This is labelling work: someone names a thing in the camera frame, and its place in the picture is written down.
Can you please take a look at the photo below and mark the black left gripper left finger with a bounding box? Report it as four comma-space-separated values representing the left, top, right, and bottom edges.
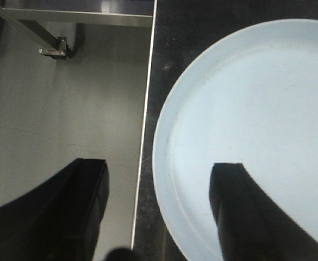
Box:
0, 158, 109, 260

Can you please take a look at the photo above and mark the pale blue plate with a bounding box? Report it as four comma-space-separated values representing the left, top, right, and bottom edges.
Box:
152, 19, 318, 260

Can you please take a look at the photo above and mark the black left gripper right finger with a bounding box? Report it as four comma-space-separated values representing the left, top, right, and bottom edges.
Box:
209, 163, 318, 260

